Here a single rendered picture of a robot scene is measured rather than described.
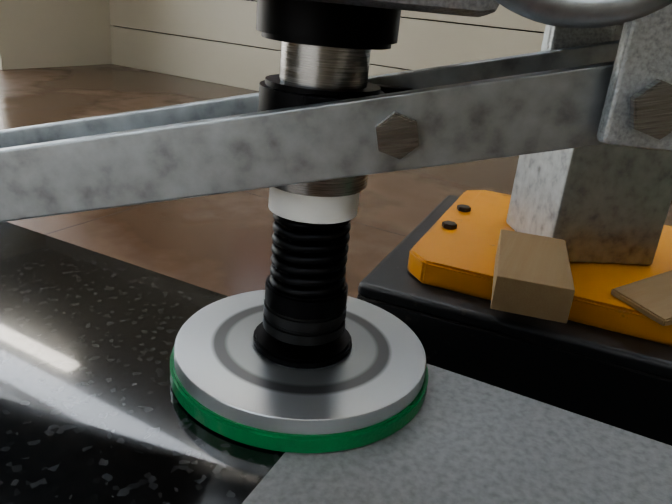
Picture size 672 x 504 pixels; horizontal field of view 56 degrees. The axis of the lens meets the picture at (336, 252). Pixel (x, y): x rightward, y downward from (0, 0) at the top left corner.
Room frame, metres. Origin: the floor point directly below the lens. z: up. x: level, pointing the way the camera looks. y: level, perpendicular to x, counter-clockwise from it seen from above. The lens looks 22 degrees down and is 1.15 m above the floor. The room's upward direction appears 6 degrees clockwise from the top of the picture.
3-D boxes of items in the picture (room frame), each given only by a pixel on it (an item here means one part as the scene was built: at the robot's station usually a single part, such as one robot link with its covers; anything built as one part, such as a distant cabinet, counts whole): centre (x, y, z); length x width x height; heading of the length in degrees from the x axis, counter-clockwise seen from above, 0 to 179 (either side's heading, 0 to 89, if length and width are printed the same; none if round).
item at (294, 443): (0.47, 0.02, 0.87); 0.22 x 0.22 x 0.04
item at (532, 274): (0.86, -0.29, 0.81); 0.20 x 0.10 x 0.05; 167
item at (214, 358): (0.47, 0.02, 0.87); 0.21 x 0.21 x 0.01
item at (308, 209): (0.47, 0.02, 1.02); 0.07 x 0.07 x 0.04
